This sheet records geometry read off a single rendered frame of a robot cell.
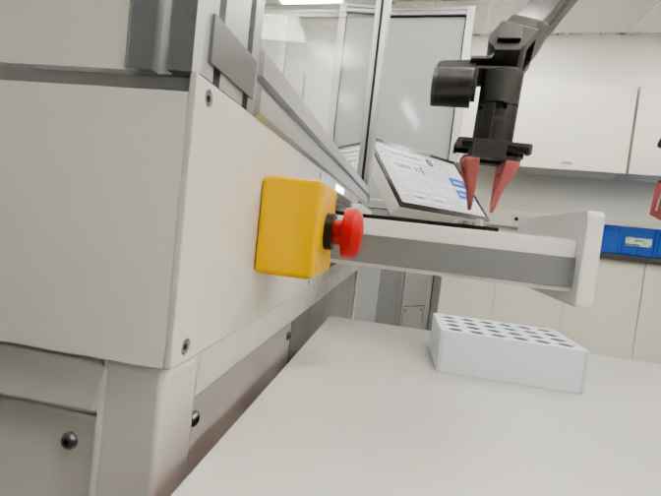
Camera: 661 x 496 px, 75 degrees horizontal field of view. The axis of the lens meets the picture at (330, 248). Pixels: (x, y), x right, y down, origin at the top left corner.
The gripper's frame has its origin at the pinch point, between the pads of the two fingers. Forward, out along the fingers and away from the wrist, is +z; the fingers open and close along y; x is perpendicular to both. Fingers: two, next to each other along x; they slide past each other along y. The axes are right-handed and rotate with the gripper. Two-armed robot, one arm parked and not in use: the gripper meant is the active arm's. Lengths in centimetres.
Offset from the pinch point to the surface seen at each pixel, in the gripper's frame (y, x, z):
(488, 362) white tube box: 1.9, 27.9, 15.8
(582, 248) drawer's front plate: -9.0, 15.2, 4.4
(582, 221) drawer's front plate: -8.9, 14.2, 1.4
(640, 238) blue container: -168, -292, -16
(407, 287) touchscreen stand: 5, -89, 25
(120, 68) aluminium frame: 26, 48, 0
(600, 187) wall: -156, -348, -59
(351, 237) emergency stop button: 14.7, 35.7, 6.5
